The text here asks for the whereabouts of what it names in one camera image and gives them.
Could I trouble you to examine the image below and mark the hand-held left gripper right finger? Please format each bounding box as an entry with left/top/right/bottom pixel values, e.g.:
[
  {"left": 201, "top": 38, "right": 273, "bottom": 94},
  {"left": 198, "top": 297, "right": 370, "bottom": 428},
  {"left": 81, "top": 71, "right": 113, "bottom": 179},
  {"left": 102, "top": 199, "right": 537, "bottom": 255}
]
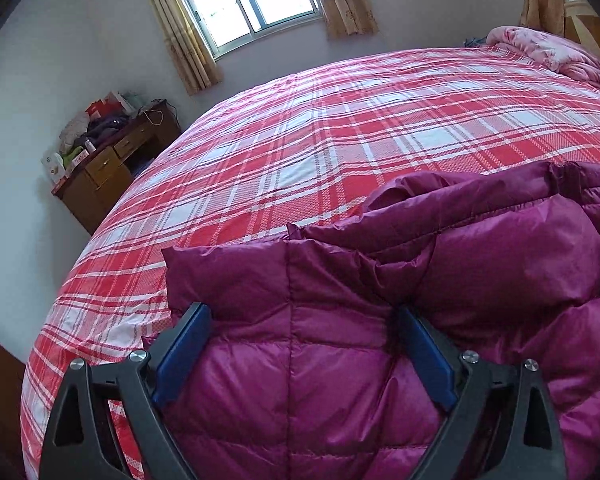
[{"left": 397, "top": 305, "right": 567, "bottom": 480}]

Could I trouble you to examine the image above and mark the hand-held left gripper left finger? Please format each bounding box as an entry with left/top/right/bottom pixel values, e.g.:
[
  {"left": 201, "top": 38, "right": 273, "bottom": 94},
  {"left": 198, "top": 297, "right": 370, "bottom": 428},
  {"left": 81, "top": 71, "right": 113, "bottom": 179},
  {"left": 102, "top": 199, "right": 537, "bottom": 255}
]
[{"left": 39, "top": 302, "right": 213, "bottom": 480}]

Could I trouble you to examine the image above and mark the purple down jacket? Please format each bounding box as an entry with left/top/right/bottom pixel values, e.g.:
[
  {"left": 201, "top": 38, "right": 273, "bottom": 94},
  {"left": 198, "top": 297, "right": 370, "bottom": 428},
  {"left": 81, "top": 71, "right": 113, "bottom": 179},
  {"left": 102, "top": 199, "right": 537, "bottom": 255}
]
[{"left": 161, "top": 160, "right": 600, "bottom": 480}]

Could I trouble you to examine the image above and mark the dark clothes pile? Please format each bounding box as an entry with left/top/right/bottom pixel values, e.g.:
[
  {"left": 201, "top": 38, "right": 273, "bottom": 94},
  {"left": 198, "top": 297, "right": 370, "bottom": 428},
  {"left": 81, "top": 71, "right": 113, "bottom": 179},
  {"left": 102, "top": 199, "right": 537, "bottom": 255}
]
[{"left": 85, "top": 115, "right": 131, "bottom": 147}]

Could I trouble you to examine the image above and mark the brown wooden furniture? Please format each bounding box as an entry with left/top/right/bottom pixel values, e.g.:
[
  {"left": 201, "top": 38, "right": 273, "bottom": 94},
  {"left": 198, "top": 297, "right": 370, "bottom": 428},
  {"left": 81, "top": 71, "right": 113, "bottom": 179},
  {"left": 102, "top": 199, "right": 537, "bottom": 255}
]
[{"left": 0, "top": 325, "right": 28, "bottom": 480}]

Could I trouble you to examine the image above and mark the brown wooden desk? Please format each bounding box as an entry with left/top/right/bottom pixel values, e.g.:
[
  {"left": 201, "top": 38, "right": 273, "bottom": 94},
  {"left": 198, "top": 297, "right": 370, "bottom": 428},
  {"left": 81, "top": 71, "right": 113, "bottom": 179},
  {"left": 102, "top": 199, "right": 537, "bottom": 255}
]
[{"left": 51, "top": 101, "right": 182, "bottom": 236}]

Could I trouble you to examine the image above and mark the white printed box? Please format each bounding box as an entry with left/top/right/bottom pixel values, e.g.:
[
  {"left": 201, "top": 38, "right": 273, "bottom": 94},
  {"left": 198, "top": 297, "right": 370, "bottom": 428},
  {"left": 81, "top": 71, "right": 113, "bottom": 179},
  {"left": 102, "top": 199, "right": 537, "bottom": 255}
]
[{"left": 41, "top": 152, "right": 66, "bottom": 184}]

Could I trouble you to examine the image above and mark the pale plastic bag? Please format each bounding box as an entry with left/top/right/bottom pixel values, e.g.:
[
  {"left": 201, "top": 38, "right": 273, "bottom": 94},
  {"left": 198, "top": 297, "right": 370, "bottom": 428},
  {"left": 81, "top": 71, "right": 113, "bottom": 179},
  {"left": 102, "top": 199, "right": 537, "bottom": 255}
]
[{"left": 59, "top": 112, "right": 91, "bottom": 149}]

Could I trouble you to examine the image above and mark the bed with red plaid sheet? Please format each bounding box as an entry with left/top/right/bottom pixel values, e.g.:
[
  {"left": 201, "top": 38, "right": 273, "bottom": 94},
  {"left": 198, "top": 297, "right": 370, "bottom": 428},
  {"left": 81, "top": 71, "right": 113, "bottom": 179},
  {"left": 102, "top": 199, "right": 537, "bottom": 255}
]
[{"left": 20, "top": 42, "right": 600, "bottom": 480}]

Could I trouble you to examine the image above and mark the red gift bag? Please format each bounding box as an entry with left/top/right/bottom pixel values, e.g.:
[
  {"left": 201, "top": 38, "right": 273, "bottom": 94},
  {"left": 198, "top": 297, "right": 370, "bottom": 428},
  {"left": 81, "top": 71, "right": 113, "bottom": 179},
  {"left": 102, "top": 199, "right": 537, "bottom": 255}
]
[{"left": 85, "top": 92, "right": 123, "bottom": 119}]

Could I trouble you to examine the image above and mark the pink floral quilt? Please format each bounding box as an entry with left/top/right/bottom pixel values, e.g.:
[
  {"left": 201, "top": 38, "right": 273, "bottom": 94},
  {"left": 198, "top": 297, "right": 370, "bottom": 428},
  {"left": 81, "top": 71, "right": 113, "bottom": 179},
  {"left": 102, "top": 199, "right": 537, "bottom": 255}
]
[{"left": 486, "top": 25, "right": 600, "bottom": 95}]

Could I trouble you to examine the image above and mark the sliding glass window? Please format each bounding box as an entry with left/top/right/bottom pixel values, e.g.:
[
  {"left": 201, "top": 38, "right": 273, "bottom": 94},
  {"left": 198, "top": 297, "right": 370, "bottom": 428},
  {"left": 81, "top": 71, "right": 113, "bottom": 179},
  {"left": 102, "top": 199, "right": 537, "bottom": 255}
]
[{"left": 162, "top": 0, "right": 326, "bottom": 61}]

